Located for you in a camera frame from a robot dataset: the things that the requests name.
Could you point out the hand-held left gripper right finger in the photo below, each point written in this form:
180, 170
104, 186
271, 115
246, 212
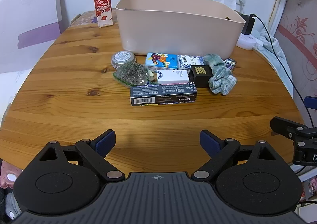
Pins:
209, 142

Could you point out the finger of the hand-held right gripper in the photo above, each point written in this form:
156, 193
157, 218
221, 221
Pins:
288, 127
311, 103

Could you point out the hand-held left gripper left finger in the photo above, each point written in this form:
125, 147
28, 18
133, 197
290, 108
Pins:
106, 141

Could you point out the green checked cloth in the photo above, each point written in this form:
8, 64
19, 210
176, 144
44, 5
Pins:
220, 80

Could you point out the long black box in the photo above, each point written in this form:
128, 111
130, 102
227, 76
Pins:
163, 95

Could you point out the black cube box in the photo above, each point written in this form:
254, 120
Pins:
200, 76

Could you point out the grey-green fuzzy pouch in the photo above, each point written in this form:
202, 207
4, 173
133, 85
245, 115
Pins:
130, 74

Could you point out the white rectangular box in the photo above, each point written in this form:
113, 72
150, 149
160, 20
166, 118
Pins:
173, 76

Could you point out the small purple box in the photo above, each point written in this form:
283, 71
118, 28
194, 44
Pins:
231, 63

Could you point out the blue white patterned tissue pack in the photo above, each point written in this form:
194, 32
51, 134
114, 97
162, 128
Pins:
188, 61

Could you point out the round metal tin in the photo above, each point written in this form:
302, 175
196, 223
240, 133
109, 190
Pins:
122, 57

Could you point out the cartoon print tissue pack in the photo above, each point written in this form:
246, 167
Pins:
161, 61

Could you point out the beige plastic storage bin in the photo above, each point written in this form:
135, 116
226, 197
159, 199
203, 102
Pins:
173, 33

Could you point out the light blue blanket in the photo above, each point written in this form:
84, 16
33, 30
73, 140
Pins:
272, 48

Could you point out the floral patterned headboard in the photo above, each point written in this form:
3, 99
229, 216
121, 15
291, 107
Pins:
297, 28

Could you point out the white power adapter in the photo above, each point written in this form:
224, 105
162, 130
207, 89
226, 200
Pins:
260, 43

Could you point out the white round power strip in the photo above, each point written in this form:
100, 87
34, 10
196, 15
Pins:
246, 42

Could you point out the black charger block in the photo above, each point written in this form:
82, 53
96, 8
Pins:
247, 24

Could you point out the pink patterned cloth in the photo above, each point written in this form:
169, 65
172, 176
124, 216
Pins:
8, 177

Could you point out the red milk carton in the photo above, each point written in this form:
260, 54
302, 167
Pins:
104, 8

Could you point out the white and purple board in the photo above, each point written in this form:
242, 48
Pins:
29, 16

